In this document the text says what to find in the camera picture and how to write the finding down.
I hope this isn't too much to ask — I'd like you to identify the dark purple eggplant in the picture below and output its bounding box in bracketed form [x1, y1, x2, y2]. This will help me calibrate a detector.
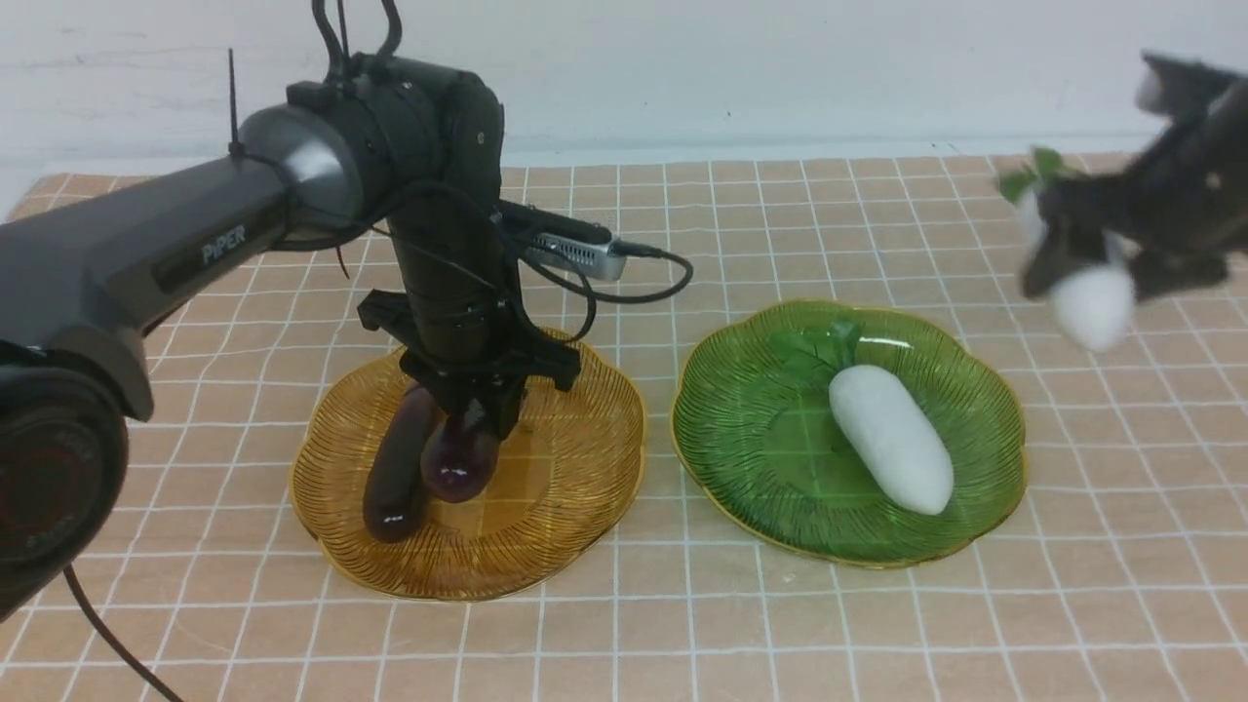
[421, 400, 500, 505]
[363, 382, 443, 545]

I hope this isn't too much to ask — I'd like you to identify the black camera cable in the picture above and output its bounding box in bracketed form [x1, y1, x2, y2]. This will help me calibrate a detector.
[507, 239, 695, 342]

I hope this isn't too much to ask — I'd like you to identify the orange grid tablecloth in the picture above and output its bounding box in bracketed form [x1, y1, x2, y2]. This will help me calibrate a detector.
[0, 147, 1248, 702]

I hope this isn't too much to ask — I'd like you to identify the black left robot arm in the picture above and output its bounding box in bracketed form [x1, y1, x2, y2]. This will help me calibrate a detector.
[1, 55, 582, 617]

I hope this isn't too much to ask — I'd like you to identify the amber ribbed glass plate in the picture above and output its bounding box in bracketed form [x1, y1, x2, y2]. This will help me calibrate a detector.
[290, 342, 646, 603]

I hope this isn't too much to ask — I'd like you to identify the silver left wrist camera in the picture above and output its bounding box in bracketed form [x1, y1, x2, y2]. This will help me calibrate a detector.
[495, 200, 626, 284]

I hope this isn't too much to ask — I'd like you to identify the green ribbed glass plate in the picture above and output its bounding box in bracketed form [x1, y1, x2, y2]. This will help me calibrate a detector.
[670, 299, 1030, 568]

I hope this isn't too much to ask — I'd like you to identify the white radish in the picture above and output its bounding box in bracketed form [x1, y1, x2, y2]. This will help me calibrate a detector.
[995, 145, 1136, 353]
[827, 365, 955, 516]

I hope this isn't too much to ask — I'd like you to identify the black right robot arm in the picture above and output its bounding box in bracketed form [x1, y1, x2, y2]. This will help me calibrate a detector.
[1021, 52, 1247, 301]

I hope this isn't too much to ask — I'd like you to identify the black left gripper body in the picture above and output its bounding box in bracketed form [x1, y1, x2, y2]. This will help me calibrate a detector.
[357, 290, 582, 440]

